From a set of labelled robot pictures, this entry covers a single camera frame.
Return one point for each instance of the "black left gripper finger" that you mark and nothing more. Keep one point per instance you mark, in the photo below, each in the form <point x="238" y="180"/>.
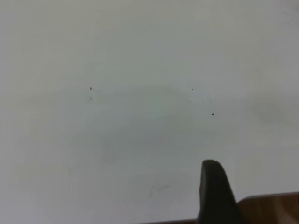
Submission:
<point x="215" y="196"/>

